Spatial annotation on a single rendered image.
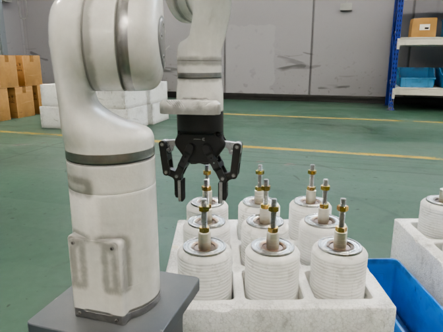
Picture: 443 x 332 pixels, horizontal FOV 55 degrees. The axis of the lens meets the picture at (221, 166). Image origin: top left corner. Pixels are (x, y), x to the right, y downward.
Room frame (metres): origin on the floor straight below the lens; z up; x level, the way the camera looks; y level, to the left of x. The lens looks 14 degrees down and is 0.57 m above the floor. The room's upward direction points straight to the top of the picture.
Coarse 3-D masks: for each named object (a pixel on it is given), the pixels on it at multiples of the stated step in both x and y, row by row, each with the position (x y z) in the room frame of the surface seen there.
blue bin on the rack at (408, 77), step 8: (400, 72) 5.24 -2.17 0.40; (408, 72) 5.22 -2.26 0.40; (416, 72) 5.19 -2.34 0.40; (424, 72) 5.17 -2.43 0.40; (432, 72) 4.88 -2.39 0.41; (400, 80) 4.81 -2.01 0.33; (408, 80) 4.78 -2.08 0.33; (416, 80) 4.75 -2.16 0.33; (424, 80) 4.73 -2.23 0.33; (432, 80) 4.71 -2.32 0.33
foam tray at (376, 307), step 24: (240, 240) 0.86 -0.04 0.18; (168, 264) 0.75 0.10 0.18; (240, 264) 0.75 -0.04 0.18; (240, 288) 0.66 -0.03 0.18; (192, 312) 0.60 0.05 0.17; (216, 312) 0.60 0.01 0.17; (240, 312) 0.60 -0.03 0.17; (264, 312) 0.60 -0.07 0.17; (288, 312) 0.60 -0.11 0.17; (312, 312) 0.60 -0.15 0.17; (336, 312) 0.60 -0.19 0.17; (360, 312) 0.60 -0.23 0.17; (384, 312) 0.60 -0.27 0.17
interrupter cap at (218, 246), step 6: (192, 240) 0.70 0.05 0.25; (216, 240) 0.70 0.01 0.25; (222, 240) 0.70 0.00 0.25; (186, 246) 0.68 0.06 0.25; (192, 246) 0.68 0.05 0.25; (216, 246) 0.68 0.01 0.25; (222, 246) 0.68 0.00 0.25; (186, 252) 0.66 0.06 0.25; (192, 252) 0.65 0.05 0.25; (198, 252) 0.65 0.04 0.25; (204, 252) 0.65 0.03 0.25; (210, 252) 0.65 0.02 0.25; (216, 252) 0.65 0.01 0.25; (222, 252) 0.66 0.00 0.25
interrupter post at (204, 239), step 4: (208, 232) 0.68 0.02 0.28; (200, 236) 0.67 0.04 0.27; (204, 236) 0.67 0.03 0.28; (208, 236) 0.67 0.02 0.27; (200, 240) 0.67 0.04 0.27; (204, 240) 0.67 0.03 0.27; (208, 240) 0.67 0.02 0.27; (200, 244) 0.67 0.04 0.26; (204, 244) 0.67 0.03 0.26; (208, 244) 0.67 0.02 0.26; (200, 248) 0.67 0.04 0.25; (204, 248) 0.67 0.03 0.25; (208, 248) 0.67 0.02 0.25
